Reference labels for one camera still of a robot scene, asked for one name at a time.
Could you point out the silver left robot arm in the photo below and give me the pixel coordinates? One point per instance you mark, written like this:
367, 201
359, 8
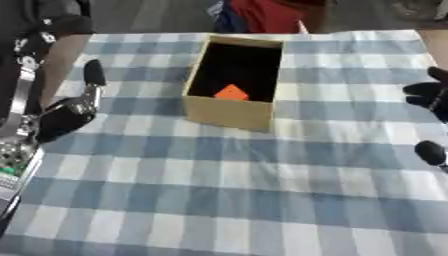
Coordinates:
17, 133

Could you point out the person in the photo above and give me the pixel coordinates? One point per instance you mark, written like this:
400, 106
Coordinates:
262, 15

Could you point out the orange block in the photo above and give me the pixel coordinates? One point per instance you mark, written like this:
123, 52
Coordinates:
231, 93

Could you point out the tan cardboard box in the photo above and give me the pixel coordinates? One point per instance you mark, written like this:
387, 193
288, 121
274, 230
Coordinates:
233, 83

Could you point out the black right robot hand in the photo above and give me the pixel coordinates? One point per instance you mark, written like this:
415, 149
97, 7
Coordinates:
434, 96

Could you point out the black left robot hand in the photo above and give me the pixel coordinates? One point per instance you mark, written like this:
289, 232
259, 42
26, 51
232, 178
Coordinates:
65, 115

